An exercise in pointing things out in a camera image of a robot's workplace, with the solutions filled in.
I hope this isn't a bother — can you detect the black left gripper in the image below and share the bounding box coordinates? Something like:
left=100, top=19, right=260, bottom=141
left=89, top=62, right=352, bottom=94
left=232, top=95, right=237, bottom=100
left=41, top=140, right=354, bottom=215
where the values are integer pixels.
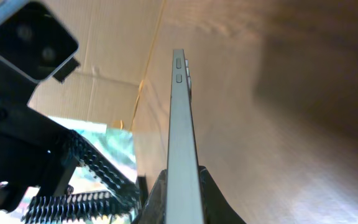
left=0, top=60, right=140, bottom=223

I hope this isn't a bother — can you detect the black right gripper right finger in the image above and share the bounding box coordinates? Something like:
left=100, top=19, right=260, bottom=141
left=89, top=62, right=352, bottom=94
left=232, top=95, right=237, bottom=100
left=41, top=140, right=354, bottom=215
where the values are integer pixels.
left=198, top=166, right=246, bottom=224

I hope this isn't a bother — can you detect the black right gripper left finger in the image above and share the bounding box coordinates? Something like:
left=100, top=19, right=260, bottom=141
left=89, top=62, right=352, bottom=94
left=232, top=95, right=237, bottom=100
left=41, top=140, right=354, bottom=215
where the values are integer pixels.
left=132, top=169, right=167, bottom=224

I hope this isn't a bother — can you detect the Galaxy S25 Ultra smartphone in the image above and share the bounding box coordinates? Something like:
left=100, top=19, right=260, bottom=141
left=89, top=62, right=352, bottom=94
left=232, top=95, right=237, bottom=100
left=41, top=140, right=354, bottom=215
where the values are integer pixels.
left=165, top=49, right=205, bottom=224

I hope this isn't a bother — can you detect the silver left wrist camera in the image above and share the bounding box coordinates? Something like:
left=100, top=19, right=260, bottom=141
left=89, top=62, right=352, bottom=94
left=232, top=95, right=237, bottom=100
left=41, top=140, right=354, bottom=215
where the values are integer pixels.
left=0, top=0, right=79, bottom=83

